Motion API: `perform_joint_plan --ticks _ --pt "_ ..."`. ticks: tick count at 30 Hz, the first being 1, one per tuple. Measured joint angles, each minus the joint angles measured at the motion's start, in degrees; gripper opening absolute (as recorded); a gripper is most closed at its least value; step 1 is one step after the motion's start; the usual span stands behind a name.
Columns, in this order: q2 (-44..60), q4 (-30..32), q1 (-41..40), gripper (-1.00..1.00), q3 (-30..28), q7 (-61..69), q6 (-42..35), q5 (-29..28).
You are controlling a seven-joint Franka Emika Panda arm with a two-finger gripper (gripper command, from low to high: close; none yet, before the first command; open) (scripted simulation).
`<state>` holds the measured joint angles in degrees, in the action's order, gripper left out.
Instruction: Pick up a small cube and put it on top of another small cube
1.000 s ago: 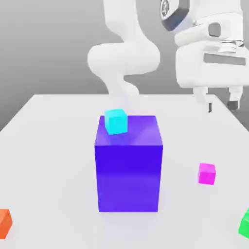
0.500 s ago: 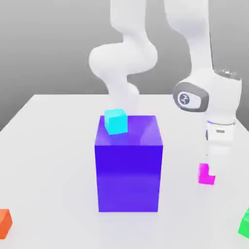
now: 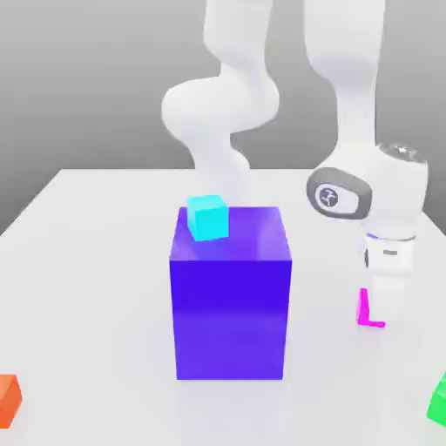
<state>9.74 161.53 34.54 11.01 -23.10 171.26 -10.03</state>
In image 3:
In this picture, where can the small orange cube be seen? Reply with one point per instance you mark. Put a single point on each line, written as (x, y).
(8, 400)

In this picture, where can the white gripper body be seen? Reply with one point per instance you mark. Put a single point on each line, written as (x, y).
(388, 289)

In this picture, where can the small cyan cube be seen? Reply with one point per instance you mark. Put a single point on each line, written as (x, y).
(210, 223)

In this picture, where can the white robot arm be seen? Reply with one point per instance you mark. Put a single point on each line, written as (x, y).
(223, 108)

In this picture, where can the large blue box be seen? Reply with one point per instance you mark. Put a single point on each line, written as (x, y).
(230, 313)

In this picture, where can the small magenta cube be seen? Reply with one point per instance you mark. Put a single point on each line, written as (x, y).
(363, 310)

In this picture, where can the small green cube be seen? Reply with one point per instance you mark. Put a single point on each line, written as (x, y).
(439, 404)

